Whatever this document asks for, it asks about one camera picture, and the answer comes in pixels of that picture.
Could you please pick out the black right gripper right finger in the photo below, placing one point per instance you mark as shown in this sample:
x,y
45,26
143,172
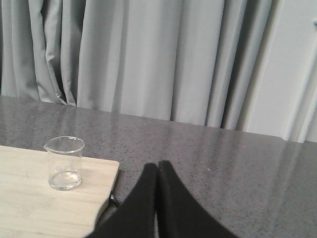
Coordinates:
x,y
179,214

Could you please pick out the grey curtain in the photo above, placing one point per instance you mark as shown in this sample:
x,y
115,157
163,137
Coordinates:
x,y
248,65

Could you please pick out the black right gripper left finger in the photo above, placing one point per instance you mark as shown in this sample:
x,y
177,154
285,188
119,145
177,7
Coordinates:
x,y
134,218

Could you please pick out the wooden cutting board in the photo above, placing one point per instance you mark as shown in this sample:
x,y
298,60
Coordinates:
x,y
30,208

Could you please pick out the small glass beaker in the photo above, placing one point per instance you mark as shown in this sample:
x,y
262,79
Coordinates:
x,y
64,156

